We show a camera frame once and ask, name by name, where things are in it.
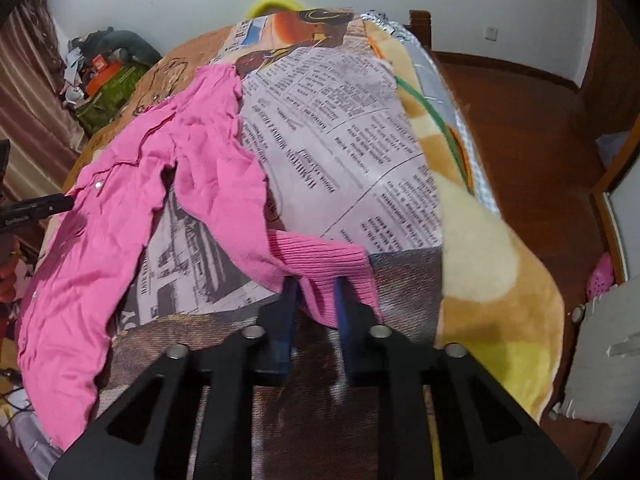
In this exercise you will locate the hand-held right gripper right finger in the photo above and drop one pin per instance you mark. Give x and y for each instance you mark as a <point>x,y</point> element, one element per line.
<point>347,340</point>

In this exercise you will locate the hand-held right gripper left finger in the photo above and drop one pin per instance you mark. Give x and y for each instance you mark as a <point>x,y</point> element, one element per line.
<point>282,330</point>

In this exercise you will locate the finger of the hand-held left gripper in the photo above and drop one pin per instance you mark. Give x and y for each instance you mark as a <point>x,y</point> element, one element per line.
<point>40,206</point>

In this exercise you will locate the pink knit sweater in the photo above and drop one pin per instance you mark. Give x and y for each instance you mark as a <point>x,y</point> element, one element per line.
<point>200,160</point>

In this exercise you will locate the brown curtain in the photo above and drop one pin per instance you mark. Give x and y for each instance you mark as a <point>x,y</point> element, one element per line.
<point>30,100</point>

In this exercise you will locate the green patterned storage box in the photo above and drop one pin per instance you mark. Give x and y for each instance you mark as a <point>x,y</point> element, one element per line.
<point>112,97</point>

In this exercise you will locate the orange box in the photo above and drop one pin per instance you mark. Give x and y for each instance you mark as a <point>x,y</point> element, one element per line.
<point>102,76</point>

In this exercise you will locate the yellow fleece blanket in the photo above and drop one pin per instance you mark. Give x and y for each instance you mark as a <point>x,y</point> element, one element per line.
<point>480,260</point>

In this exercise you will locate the newspaper print blanket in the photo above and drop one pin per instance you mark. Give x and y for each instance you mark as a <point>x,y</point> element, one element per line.
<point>340,150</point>

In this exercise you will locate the pink perforated slipper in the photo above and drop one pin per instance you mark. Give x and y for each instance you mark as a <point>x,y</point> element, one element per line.
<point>600,277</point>

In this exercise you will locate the yellow pillow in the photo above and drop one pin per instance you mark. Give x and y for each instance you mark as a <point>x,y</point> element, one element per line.
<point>272,4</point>

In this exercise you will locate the brown wooden door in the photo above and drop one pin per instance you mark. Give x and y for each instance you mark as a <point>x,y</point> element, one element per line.
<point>612,60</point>

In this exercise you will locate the wooden bed post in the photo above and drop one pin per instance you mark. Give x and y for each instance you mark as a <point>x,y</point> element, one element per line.
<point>421,27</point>

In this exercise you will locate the white wall socket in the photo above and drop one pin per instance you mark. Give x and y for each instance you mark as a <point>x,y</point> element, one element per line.
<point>491,33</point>

